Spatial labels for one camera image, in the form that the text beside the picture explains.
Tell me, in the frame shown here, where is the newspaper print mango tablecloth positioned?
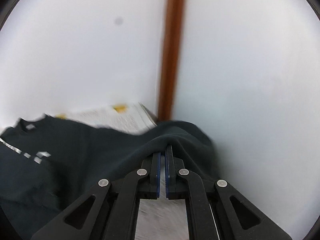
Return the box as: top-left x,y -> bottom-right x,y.
56,103 -> 156,134

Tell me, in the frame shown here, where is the black sweatshirt with white print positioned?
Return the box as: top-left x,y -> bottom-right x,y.
1,115 -> 216,239

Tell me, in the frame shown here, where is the brown wooden door frame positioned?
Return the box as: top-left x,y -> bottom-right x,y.
157,0 -> 185,121

